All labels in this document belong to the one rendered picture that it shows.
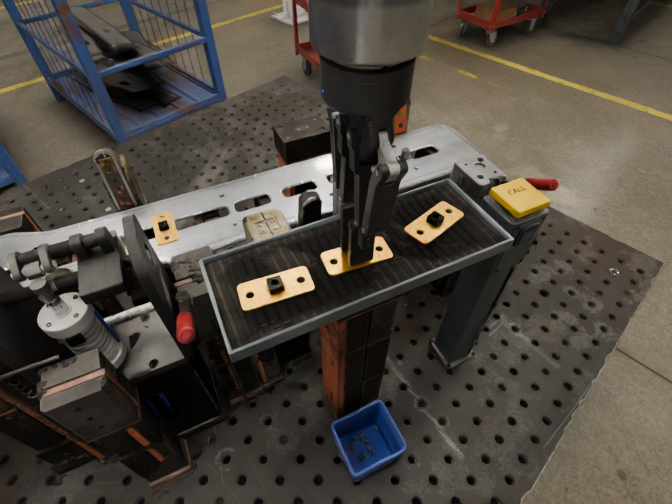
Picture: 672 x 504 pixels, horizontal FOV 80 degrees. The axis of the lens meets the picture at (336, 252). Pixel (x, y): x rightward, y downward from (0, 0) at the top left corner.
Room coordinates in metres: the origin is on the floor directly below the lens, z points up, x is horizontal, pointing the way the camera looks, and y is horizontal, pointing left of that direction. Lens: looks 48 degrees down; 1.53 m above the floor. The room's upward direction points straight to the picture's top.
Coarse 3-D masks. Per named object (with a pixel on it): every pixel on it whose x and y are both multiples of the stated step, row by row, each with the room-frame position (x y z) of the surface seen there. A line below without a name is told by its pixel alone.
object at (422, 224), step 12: (444, 204) 0.41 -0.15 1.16; (420, 216) 0.39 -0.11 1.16; (432, 216) 0.38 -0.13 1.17; (444, 216) 0.38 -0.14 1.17; (456, 216) 0.39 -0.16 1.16; (408, 228) 0.37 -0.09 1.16; (420, 228) 0.37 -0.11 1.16; (432, 228) 0.37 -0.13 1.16; (444, 228) 0.37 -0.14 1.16; (420, 240) 0.35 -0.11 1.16; (432, 240) 0.35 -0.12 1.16
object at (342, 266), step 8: (376, 240) 0.35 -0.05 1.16; (336, 248) 0.33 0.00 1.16; (384, 248) 0.33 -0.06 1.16; (328, 256) 0.32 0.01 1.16; (336, 256) 0.32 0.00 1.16; (344, 256) 0.32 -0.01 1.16; (376, 256) 0.32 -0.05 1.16; (384, 256) 0.32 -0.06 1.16; (392, 256) 0.32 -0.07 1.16; (328, 264) 0.31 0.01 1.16; (336, 264) 0.31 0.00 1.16; (344, 264) 0.31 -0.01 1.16; (360, 264) 0.31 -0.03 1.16; (368, 264) 0.31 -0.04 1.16; (328, 272) 0.29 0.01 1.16; (336, 272) 0.29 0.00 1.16; (344, 272) 0.29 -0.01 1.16
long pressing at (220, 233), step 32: (448, 128) 0.88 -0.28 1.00; (320, 160) 0.75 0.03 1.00; (416, 160) 0.75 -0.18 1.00; (448, 160) 0.75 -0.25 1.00; (192, 192) 0.64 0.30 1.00; (224, 192) 0.63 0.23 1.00; (256, 192) 0.63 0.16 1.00; (320, 192) 0.63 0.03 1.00; (96, 224) 0.54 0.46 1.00; (224, 224) 0.54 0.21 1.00; (0, 256) 0.46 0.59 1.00; (160, 256) 0.46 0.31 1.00
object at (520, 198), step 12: (516, 180) 0.47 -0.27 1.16; (492, 192) 0.45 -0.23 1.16; (504, 192) 0.44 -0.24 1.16; (516, 192) 0.44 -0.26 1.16; (528, 192) 0.44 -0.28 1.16; (540, 192) 0.44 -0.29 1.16; (504, 204) 0.42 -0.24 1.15; (516, 204) 0.42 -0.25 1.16; (528, 204) 0.42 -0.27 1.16; (540, 204) 0.42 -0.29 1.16; (516, 216) 0.40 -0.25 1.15
